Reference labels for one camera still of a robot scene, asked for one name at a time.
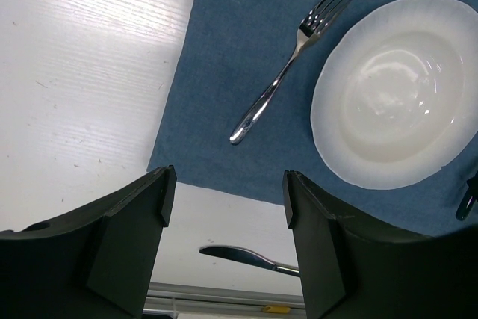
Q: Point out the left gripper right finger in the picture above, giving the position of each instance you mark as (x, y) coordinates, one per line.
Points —
(353, 265)

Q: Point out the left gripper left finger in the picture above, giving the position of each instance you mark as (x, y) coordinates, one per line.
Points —
(92, 262)

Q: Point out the silver table knife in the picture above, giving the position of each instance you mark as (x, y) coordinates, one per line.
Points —
(249, 257)

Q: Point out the gold spoon green handle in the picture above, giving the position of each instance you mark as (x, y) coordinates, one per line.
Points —
(468, 199)

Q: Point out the white bowl plate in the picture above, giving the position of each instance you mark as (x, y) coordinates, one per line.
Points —
(396, 99)

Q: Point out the silver fork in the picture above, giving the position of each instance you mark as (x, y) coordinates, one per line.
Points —
(310, 30)

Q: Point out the blue cloth napkin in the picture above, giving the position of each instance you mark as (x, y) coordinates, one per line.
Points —
(233, 50)

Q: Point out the aluminium front rail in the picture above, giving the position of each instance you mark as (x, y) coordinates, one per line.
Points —
(175, 300)

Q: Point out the yellow tag on rail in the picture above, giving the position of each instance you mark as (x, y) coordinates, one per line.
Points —
(274, 309)

